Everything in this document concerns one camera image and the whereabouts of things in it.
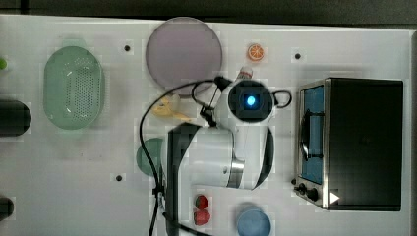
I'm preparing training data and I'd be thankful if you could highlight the yellow banana peel toy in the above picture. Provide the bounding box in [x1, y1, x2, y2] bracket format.
[151, 94, 192, 122]

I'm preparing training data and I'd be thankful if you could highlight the green plastic colander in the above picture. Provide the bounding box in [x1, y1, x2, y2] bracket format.
[43, 39, 105, 130]

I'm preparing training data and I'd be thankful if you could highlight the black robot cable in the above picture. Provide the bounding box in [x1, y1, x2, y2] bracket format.
[139, 76, 293, 236]

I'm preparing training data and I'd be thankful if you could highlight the black toaster oven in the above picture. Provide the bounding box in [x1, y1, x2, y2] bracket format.
[292, 78, 403, 211]

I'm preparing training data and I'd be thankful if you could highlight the toy strawberry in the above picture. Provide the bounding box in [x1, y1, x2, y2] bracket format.
[194, 209, 210, 226]
[195, 195, 209, 209]

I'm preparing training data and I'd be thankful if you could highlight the green plastic cup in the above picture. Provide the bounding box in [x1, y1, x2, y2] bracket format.
[136, 138, 163, 176]

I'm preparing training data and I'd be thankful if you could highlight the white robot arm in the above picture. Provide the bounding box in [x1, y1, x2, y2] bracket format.
[161, 78, 275, 236]

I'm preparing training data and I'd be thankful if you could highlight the dark grey cup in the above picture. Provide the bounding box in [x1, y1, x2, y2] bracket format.
[0, 198, 15, 221]

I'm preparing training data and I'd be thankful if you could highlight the grey round plate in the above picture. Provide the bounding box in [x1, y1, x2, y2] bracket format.
[146, 17, 223, 90]

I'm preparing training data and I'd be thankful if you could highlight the lower toy strawberry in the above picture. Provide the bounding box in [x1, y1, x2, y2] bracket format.
[194, 209, 210, 226]

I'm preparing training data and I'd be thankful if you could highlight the black round pan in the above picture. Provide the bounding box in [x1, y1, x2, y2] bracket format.
[0, 100, 31, 137]

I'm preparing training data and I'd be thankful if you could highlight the blue plastic cup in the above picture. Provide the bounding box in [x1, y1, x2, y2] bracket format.
[235, 202, 271, 236]

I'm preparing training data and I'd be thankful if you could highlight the green toy pepper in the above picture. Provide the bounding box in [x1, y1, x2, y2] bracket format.
[0, 58, 8, 70]

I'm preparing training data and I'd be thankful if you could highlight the orange slice toy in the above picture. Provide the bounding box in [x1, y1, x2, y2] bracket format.
[247, 43, 265, 62]

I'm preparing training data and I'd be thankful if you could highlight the upper toy strawberry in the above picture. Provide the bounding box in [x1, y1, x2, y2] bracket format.
[195, 195, 209, 209]

